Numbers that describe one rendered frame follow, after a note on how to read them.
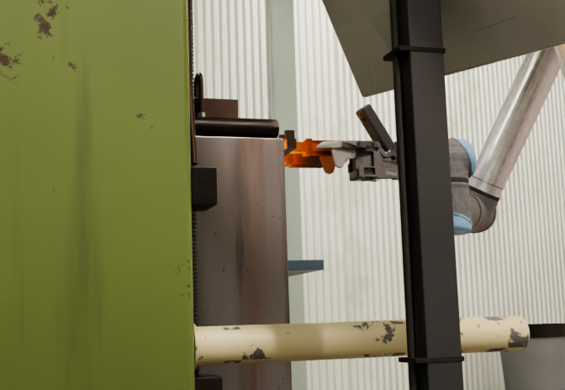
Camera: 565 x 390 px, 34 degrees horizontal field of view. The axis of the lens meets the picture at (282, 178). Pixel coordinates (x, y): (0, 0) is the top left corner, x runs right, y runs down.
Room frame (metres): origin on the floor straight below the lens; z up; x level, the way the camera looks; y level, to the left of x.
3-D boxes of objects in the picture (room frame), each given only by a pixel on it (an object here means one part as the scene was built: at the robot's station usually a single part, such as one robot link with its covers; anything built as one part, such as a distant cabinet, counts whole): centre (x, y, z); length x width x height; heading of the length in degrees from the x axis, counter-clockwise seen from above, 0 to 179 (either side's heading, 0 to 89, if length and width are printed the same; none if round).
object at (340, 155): (2.01, -0.12, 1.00); 0.09 x 0.03 x 0.06; 122
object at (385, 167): (2.07, -0.21, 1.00); 0.12 x 0.08 x 0.09; 104
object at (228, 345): (1.17, -0.10, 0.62); 0.44 x 0.05 x 0.05; 108
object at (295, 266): (1.98, 0.12, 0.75); 0.40 x 0.30 x 0.02; 15
